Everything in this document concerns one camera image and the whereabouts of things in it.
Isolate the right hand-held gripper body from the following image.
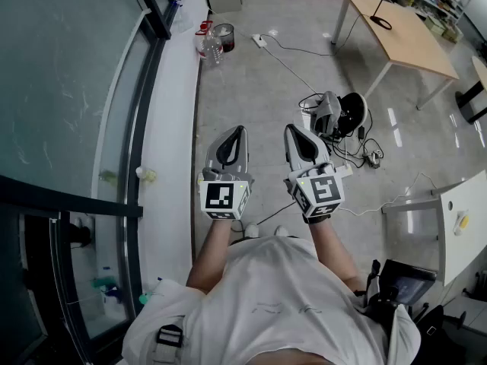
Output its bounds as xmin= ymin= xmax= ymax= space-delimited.
xmin=282 ymin=161 xmax=346 ymax=219

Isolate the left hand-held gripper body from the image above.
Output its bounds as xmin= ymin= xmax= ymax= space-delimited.
xmin=196 ymin=166 xmax=255 ymax=222

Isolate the black power cable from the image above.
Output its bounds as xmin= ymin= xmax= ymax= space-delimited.
xmin=257 ymin=12 xmax=376 ymax=58

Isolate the black desk lamp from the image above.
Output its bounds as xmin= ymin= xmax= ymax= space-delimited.
xmin=370 ymin=0 xmax=401 ymax=30

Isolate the person's left forearm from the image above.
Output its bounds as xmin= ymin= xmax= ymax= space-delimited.
xmin=185 ymin=217 xmax=234 ymax=295

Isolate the person's right forearm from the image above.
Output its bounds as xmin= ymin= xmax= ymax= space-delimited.
xmin=307 ymin=218 xmax=363 ymax=293

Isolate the gray cloth bag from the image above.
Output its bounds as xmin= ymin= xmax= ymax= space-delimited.
xmin=312 ymin=90 xmax=342 ymax=137

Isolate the small white bottle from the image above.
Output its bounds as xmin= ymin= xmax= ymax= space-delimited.
xmin=135 ymin=166 xmax=158 ymax=185

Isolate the large clear water bottle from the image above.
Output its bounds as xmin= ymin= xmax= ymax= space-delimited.
xmin=202 ymin=28 xmax=224 ymax=68

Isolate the black mesh trash bin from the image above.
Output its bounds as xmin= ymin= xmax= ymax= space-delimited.
xmin=212 ymin=23 xmax=236 ymax=53

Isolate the person's white shirt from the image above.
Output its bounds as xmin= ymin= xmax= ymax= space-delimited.
xmin=121 ymin=235 xmax=422 ymax=365

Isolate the black waist-mounted device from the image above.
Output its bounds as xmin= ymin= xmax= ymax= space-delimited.
xmin=355 ymin=258 xmax=439 ymax=329

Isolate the light wooden table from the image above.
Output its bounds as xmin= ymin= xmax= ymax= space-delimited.
xmin=329 ymin=0 xmax=460 ymax=110

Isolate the yellow white small item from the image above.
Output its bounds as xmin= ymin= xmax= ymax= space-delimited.
xmin=454 ymin=210 xmax=472 ymax=236

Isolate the round table with black legs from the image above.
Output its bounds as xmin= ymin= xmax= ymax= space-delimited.
xmin=455 ymin=54 xmax=487 ymax=125

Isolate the black wrist strap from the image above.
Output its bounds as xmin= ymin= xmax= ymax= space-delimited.
xmin=303 ymin=211 xmax=333 ymax=225

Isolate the thin black cable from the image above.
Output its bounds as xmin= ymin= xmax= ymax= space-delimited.
xmin=229 ymin=201 xmax=298 ymax=244

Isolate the thin white cable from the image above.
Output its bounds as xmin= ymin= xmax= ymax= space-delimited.
xmin=339 ymin=170 xmax=467 ymax=217

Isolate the white extension cable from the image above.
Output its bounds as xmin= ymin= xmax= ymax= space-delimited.
xmin=262 ymin=45 xmax=319 ymax=95

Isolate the black window frame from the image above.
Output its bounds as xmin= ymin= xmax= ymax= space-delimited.
xmin=0 ymin=0 xmax=188 ymax=365

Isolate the black strap buckle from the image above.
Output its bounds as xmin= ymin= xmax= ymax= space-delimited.
xmin=154 ymin=323 xmax=184 ymax=348

